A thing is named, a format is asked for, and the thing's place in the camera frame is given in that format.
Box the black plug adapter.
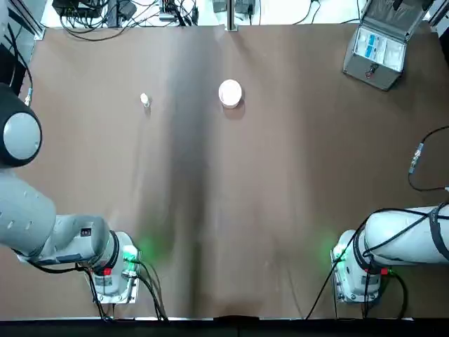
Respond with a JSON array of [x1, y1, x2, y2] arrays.
[[117, 0, 136, 18]]

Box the clear plastic packet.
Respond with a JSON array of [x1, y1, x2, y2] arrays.
[[384, 41, 403, 67]]

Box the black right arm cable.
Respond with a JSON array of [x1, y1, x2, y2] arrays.
[[361, 125, 449, 259]]

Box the grey aluminium frame rail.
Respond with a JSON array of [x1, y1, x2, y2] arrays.
[[428, 0, 449, 32], [6, 0, 47, 40]]

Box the silver metal case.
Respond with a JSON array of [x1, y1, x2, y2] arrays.
[[342, 0, 428, 92]]

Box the black left base cables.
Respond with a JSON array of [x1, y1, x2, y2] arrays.
[[83, 258, 169, 322]]

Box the usb hub with plugs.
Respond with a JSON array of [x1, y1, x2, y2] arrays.
[[158, 0, 178, 22]]

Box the black right base cables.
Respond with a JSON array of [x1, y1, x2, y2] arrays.
[[304, 242, 410, 320]]

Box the black network switch box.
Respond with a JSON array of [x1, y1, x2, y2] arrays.
[[52, 0, 103, 18]]

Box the aluminium post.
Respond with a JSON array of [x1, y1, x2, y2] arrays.
[[226, 0, 238, 32]]

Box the black base cables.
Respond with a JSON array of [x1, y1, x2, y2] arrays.
[[83, 258, 169, 322], [304, 242, 410, 320]]

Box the white blue medicine packet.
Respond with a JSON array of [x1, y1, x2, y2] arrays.
[[363, 33, 382, 59]]

